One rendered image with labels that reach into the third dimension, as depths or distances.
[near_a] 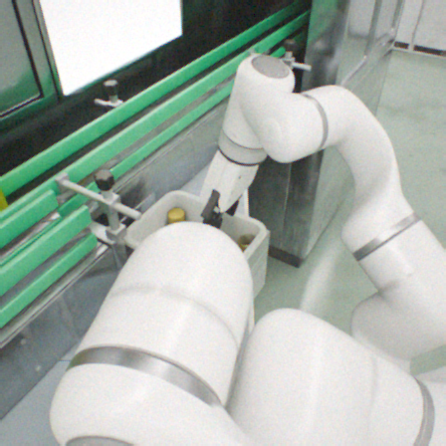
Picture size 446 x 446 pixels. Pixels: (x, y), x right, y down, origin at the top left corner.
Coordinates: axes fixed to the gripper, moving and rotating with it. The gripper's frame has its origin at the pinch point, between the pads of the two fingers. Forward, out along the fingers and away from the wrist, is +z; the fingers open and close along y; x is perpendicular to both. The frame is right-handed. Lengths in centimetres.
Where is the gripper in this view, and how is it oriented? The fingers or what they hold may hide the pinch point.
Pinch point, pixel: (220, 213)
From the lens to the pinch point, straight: 75.4
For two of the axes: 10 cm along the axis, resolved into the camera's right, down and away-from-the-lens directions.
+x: 8.2, 5.3, -1.9
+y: -5.2, 5.8, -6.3
